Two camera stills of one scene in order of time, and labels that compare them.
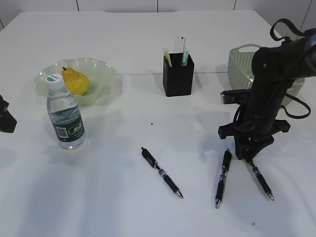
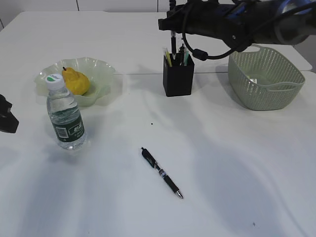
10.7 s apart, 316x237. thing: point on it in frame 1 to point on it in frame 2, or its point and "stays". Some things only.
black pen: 265,186 to 181,50
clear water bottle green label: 64,114 stays
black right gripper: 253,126 to 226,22
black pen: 146,154 stays
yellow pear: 78,83 stays
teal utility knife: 186,56 stays
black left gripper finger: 8,122 stays
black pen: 225,167 to 173,44
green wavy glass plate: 101,75 stays
